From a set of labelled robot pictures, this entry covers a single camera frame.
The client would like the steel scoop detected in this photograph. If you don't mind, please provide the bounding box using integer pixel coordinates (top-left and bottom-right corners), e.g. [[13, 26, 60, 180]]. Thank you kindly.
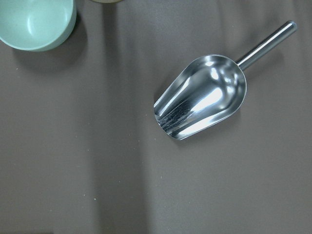
[[154, 20, 297, 140]]

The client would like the mint green bowl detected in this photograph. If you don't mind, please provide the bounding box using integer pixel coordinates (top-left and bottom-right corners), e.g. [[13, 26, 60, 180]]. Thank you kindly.
[[0, 0, 77, 52]]

